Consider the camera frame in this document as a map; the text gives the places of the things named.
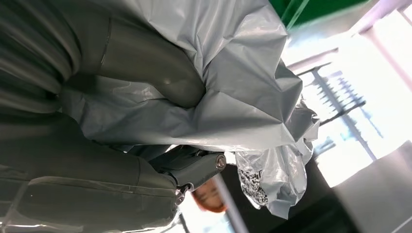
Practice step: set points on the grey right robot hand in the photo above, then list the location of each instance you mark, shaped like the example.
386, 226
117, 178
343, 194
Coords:
80, 186

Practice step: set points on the black inbound scanner machine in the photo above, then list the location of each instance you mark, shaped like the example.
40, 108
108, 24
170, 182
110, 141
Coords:
289, 218

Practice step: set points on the green conveyor belt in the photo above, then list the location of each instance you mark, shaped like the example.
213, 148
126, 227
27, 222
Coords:
309, 9

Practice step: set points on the person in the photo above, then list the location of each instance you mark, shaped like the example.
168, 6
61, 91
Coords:
209, 196

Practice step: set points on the grey metal pole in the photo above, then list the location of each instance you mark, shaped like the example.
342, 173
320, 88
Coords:
230, 205

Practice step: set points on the window frame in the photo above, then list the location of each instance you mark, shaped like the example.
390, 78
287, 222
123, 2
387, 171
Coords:
334, 101

